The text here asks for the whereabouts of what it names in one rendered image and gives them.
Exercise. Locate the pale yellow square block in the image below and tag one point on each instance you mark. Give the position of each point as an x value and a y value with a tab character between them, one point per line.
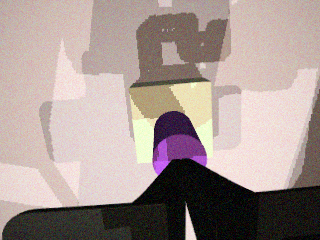
149	100

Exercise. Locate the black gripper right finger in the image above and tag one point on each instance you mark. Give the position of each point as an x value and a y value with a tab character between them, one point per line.
221	209

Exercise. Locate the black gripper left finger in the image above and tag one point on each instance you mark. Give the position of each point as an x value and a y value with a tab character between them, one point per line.
159	213

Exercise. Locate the purple cylinder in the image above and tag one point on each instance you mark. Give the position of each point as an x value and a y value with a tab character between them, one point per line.
175	138

